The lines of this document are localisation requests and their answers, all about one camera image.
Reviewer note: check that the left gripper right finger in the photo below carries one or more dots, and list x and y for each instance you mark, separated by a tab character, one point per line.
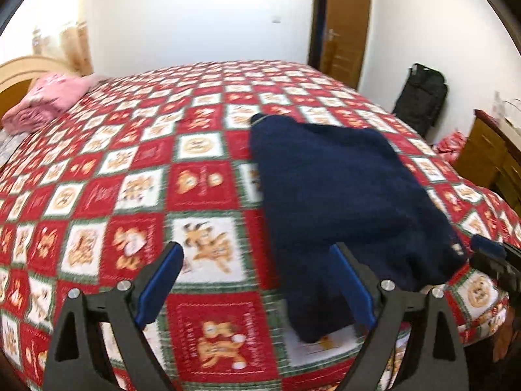
412	336

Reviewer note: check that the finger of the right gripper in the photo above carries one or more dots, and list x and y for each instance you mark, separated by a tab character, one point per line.
500	261

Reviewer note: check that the navy patterned knit sweater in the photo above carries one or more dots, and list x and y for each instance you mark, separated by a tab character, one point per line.
324	184

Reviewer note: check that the brown wooden dresser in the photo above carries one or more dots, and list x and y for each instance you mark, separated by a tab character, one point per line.
491	158

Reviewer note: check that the red patterned bag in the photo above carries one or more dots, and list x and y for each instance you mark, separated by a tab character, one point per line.
450	147

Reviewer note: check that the white paper bag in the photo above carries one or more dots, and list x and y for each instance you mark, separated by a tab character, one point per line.
507	112

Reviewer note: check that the red patchwork bear bedspread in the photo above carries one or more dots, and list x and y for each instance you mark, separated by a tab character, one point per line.
163	155

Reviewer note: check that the grey floral pillow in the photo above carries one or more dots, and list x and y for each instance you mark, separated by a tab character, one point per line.
8	145

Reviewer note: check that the folded pink blanket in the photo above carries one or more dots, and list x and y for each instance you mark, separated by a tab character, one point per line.
51	96

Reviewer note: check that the brown wooden door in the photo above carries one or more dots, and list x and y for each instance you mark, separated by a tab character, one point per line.
338	38

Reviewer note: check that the cream wooden headboard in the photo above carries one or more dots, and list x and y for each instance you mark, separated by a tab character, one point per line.
17	75

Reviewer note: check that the beige patterned curtain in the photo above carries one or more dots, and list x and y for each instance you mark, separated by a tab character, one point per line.
61	32

